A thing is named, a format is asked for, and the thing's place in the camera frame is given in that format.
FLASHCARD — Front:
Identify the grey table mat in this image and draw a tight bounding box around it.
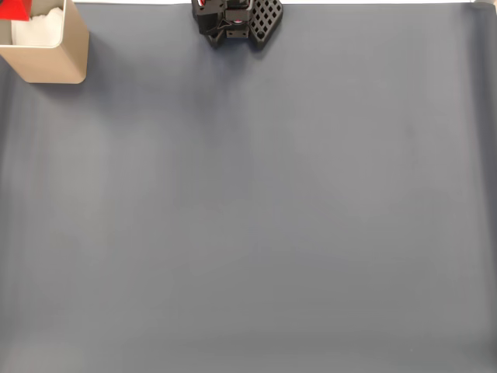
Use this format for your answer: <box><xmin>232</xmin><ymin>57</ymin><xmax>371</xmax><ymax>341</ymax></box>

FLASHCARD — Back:
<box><xmin>0</xmin><ymin>2</ymin><xmax>497</xmax><ymax>373</ymax></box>

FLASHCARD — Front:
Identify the white foam padding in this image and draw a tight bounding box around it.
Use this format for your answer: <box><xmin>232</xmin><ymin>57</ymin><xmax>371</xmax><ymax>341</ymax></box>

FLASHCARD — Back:
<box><xmin>10</xmin><ymin>7</ymin><xmax>65</xmax><ymax>49</ymax></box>

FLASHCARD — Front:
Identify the beige box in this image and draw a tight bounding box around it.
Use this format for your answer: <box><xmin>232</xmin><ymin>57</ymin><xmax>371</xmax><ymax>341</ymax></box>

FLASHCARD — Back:
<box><xmin>0</xmin><ymin>0</ymin><xmax>91</xmax><ymax>85</ymax></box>

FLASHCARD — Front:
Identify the red cube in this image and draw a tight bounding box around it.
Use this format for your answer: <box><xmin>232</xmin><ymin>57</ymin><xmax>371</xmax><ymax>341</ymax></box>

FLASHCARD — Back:
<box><xmin>0</xmin><ymin>0</ymin><xmax>33</xmax><ymax>23</ymax></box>

